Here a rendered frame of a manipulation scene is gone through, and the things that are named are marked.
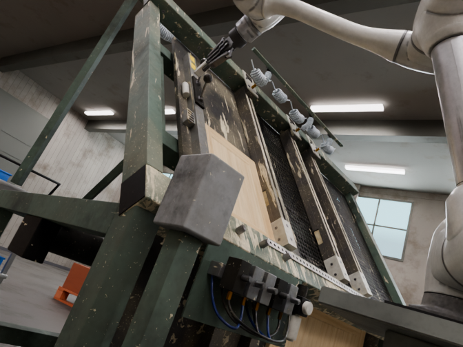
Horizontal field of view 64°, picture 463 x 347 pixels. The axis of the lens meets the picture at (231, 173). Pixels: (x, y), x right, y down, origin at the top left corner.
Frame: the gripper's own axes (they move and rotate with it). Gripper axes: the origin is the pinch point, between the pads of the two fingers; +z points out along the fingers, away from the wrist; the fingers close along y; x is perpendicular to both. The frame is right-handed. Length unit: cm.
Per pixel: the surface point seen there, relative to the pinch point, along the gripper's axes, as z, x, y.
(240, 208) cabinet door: 14, 29, 47
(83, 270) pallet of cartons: 347, 163, -127
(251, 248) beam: 11, 26, 67
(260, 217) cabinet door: 14, 42, 45
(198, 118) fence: 11.7, 8.0, 13.3
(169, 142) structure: 19.2, -1.0, 28.6
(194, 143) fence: 14.1, 7.1, 27.1
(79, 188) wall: 777, 360, -671
